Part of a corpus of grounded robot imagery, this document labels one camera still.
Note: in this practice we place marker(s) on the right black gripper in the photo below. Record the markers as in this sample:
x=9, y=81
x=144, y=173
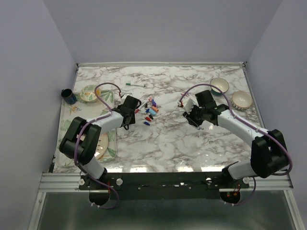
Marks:
x=190, y=119

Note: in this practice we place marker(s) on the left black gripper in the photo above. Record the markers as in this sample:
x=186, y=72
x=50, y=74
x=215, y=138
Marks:
x=133, y=120

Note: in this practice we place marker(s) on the light blue highlighter cap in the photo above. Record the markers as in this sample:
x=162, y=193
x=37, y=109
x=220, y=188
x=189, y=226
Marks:
x=152, y=112

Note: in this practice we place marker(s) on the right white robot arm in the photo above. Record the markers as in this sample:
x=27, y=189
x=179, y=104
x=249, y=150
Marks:
x=267, y=147

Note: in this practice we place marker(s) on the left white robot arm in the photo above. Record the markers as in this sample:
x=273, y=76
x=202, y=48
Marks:
x=81, y=139

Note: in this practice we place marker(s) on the green capped marker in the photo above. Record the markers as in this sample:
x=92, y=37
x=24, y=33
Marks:
x=136, y=85

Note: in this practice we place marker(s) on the white ceramic bowl blue rim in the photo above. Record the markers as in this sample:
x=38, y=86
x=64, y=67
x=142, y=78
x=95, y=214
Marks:
x=221, y=86

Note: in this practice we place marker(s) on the pink ceramic plate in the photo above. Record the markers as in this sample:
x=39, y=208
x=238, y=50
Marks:
x=101, y=146

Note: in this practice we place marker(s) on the floral ceramic bowl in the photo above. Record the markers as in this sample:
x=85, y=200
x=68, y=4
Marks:
x=88, y=94

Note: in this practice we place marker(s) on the dark blue metal cup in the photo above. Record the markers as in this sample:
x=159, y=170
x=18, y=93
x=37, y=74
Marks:
x=68, y=96

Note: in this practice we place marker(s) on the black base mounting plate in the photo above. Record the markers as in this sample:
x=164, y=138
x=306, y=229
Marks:
x=171, y=185

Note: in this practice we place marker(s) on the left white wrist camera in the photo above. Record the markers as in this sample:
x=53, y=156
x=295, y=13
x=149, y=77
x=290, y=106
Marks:
x=126, y=94

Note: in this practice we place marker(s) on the aluminium frame rail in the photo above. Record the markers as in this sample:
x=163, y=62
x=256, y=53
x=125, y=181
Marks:
x=274, y=182

